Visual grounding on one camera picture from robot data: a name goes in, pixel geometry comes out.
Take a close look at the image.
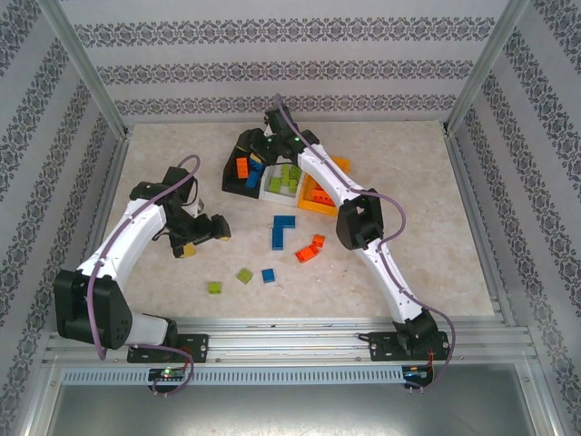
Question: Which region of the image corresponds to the black plastic bin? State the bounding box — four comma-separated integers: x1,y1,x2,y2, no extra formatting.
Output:
221,128,270,200

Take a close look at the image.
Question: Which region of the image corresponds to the white plastic bin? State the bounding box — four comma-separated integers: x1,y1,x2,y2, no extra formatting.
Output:
258,162,306,206

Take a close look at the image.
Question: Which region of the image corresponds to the blue L-shaped lego piece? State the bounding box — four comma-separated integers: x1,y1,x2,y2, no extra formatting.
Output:
271,215,297,252

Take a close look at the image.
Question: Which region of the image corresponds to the orange plastic bin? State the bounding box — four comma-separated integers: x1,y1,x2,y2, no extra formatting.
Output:
297,155,354,215

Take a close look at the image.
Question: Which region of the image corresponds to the grey metal sheet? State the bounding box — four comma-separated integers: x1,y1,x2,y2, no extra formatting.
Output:
44,362,559,436

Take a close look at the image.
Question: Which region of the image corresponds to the aluminium side rail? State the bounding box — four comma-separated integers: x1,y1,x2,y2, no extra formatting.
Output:
442,124,518,326
61,129,133,331

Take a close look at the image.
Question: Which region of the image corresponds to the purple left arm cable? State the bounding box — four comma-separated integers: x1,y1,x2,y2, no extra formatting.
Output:
85,154,203,397

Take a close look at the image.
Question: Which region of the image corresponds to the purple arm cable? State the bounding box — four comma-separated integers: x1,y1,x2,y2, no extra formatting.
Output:
265,93,457,394
85,154,203,397

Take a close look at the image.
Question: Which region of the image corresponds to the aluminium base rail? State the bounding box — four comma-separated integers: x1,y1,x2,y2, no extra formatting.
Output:
43,315,532,364

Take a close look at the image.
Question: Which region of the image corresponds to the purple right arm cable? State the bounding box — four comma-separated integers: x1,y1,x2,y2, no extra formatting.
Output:
265,93,457,394

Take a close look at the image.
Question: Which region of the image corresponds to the slotted grey cable duct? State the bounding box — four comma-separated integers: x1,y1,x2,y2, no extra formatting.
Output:
61,366,405,386

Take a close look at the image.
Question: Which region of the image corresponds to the aluminium frame post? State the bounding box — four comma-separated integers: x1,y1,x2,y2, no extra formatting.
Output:
517,362,568,436
444,0,532,133
17,358,63,436
35,0,131,137

